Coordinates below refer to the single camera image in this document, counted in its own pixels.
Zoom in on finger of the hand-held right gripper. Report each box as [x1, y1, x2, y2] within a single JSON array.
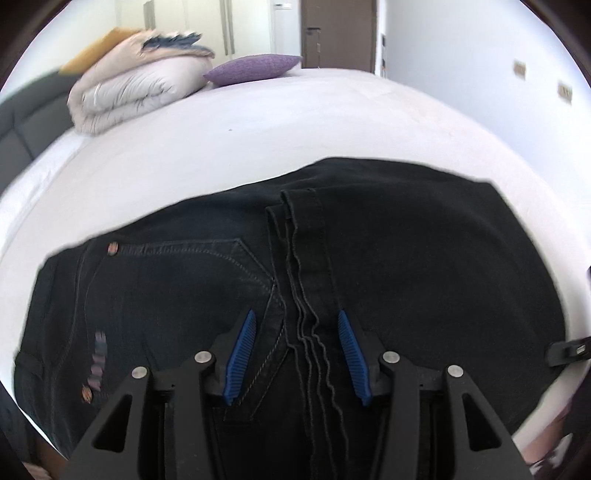
[[545, 336, 591, 368]]

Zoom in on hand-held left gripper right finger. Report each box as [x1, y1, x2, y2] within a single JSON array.
[[337, 309, 533, 480]]

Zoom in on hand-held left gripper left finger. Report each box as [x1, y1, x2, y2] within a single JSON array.
[[62, 308, 258, 480]]

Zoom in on black denim pants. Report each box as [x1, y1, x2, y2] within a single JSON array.
[[13, 157, 570, 480]]

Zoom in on bed with white sheet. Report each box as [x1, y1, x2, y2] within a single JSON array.
[[0, 67, 591, 444]]

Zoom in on purple pillow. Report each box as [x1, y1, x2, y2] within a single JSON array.
[[203, 54, 304, 87]]

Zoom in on folded beige duvet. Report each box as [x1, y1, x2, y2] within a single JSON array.
[[68, 28, 216, 136]]

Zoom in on brown door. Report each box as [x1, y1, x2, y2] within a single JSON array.
[[301, 0, 379, 73]]

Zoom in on grey upholstered headboard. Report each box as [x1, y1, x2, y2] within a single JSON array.
[[0, 71, 77, 192]]

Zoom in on white wardrobe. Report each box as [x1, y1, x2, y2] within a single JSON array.
[[141, 0, 278, 58]]

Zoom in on yellow pillow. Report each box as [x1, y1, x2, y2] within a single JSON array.
[[59, 28, 139, 75]]

